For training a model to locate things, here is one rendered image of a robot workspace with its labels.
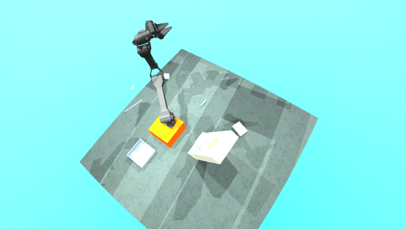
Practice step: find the white rectangular block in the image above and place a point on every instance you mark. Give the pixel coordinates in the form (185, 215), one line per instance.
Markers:
(239, 128)

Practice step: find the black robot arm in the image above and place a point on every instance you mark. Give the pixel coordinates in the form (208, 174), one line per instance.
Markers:
(144, 50)

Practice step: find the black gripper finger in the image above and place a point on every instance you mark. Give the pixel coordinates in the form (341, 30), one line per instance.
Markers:
(159, 27)
(166, 30)

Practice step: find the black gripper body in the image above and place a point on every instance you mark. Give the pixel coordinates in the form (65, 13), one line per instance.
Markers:
(151, 33)

